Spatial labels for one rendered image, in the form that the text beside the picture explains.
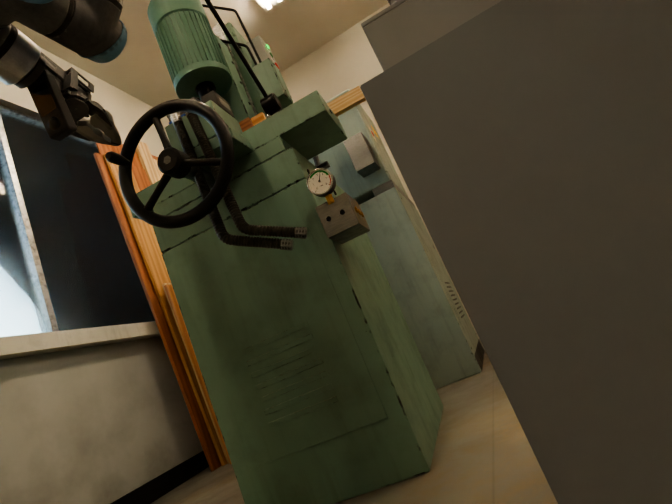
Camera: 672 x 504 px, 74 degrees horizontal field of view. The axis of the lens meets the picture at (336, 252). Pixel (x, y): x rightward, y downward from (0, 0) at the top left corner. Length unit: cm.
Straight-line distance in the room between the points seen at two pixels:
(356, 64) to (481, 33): 349
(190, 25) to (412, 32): 110
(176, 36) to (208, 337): 89
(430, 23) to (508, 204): 22
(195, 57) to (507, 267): 121
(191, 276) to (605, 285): 96
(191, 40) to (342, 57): 264
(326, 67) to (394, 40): 353
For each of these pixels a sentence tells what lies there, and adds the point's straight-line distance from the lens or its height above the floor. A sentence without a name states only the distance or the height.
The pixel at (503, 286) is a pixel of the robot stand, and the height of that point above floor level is 30.
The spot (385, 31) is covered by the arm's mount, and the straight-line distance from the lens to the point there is 55.
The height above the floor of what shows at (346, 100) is 92.
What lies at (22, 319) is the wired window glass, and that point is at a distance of 242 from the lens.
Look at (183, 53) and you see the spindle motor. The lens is 150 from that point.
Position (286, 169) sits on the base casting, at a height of 75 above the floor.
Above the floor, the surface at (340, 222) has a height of 56.
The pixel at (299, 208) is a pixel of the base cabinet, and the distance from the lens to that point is 108.
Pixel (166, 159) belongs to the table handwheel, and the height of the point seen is 81.
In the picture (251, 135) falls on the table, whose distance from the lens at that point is 119.
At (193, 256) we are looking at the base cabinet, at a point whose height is 66.
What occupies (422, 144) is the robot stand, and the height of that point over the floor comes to 46.
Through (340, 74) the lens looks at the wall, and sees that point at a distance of 399.
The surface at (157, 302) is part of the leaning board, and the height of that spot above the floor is 93.
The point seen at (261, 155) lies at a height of 82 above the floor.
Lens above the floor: 30
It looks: 12 degrees up
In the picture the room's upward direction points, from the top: 23 degrees counter-clockwise
